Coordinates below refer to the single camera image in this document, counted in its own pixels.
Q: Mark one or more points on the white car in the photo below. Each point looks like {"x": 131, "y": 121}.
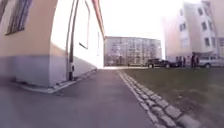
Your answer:
{"x": 211, "y": 61}

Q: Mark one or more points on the cobblestone kerb strip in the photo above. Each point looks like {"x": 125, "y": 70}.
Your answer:
{"x": 160, "y": 105}

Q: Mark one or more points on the dark car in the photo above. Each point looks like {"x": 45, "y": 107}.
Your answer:
{"x": 158, "y": 63}

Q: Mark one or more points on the pale concrete edging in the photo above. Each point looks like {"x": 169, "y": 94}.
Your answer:
{"x": 50, "y": 89}

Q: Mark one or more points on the beige and white building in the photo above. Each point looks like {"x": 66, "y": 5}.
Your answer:
{"x": 33, "y": 40}

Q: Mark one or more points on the grey multi-storey building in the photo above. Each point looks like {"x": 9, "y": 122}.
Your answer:
{"x": 133, "y": 50}

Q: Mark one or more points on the grass area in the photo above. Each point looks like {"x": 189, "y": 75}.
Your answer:
{"x": 186, "y": 88}

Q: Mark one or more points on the person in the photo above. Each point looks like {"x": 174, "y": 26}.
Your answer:
{"x": 184, "y": 62}
{"x": 193, "y": 61}

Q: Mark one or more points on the grey asphalt path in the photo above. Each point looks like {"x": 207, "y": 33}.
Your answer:
{"x": 100, "y": 103}

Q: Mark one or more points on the white apartment building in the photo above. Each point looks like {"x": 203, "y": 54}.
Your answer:
{"x": 193, "y": 30}

